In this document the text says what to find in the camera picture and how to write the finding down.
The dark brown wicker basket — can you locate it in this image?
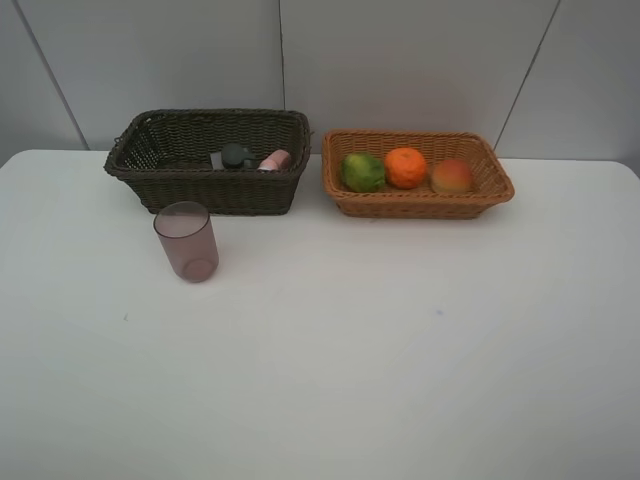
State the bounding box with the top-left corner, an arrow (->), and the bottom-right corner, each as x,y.
104,108 -> 311,216

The red yellow apple fruit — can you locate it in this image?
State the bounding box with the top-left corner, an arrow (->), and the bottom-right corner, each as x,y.
431,158 -> 473,193

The translucent purple plastic cup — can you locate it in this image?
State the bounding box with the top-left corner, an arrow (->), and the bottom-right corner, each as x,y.
153,201 -> 219,283

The orange wicker basket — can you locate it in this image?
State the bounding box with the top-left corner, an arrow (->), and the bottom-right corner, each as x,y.
322,129 -> 515,220

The dark green bottle black cap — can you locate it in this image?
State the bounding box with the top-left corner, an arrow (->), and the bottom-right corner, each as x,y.
210,143 -> 260,170

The pink spray bottle white cap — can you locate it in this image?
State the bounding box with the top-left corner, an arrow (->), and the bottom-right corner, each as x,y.
257,149 -> 291,171

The orange mandarin fruit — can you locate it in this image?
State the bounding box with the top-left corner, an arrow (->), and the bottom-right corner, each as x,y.
384,147 -> 428,190

